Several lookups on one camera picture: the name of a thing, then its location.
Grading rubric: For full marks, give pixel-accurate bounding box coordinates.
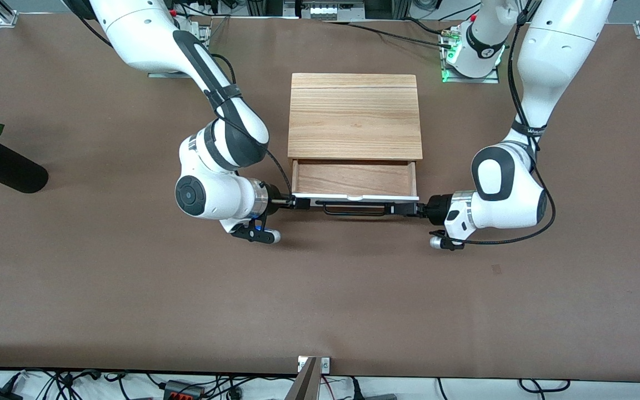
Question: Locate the black metal drawer handle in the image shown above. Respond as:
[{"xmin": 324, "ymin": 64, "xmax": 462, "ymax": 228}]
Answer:
[{"xmin": 323, "ymin": 201, "xmax": 396, "ymax": 216}]

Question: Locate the black looped floor cable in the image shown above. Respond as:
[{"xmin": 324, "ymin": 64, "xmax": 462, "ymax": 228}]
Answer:
[{"xmin": 519, "ymin": 379, "xmax": 571, "ymax": 393}]

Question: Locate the black adapter with orange buttons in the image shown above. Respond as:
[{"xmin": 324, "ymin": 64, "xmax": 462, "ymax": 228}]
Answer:
[{"xmin": 163, "ymin": 380, "xmax": 205, "ymax": 400}]

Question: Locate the long black table cable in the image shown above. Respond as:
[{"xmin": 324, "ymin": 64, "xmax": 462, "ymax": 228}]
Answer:
[{"xmin": 323, "ymin": 20, "xmax": 454, "ymax": 48}]

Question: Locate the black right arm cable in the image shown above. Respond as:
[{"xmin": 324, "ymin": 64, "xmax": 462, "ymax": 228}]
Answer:
[{"xmin": 209, "ymin": 53, "xmax": 293, "ymax": 203}]

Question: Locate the wooden drawer with white front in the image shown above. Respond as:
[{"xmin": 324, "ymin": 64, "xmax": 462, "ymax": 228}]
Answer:
[{"xmin": 291, "ymin": 159, "xmax": 421, "ymax": 202}]

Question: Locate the white power strip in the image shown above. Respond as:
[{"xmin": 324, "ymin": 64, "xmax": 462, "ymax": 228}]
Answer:
[{"xmin": 297, "ymin": 0, "xmax": 365, "ymax": 21}]

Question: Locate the light wooden cabinet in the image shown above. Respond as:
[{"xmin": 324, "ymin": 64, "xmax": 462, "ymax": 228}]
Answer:
[{"xmin": 288, "ymin": 73, "xmax": 424, "ymax": 162}]

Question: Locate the grey camera mount bar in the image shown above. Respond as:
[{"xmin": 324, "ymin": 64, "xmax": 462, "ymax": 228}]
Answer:
[{"xmin": 284, "ymin": 357, "xmax": 321, "ymax": 400}]

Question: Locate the black cylindrical vase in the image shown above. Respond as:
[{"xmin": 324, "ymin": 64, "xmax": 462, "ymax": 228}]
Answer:
[{"xmin": 0, "ymin": 141, "xmax": 49, "ymax": 194}]

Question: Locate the silver table edge clamp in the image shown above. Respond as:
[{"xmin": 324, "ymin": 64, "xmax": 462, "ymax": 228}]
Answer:
[{"xmin": 298, "ymin": 356, "xmax": 331, "ymax": 373}]

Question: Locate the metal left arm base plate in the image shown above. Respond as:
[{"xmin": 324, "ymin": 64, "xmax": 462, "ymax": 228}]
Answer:
[{"xmin": 441, "ymin": 28, "xmax": 499, "ymax": 84}]

